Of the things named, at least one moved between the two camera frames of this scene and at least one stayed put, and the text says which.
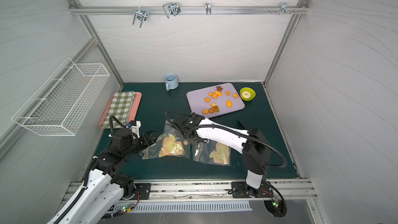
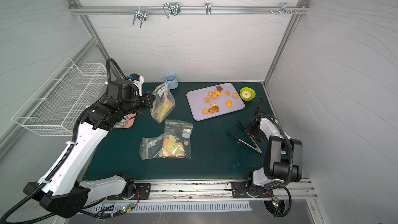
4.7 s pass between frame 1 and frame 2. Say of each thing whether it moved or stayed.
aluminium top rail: stayed
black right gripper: moved
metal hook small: stayed
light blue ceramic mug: stayed
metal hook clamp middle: stayed
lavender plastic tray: stayed
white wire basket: stayed
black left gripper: moved
